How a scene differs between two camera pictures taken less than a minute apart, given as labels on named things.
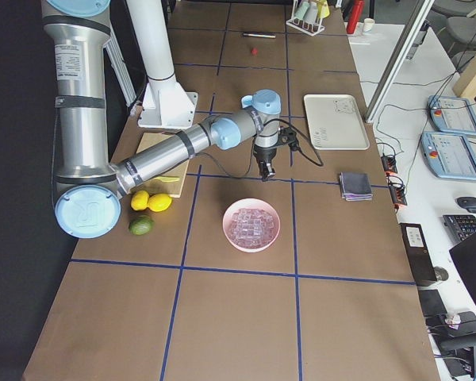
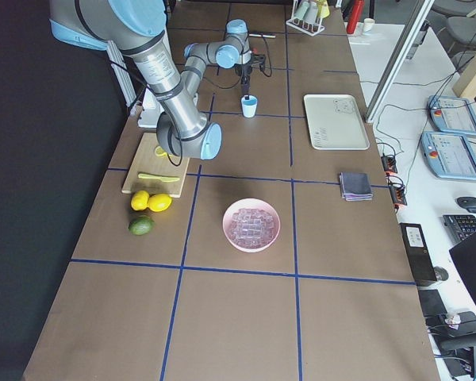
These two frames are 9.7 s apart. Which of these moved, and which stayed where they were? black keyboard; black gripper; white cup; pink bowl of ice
Moved: black gripper
Stayed: black keyboard; white cup; pink bowl of ice
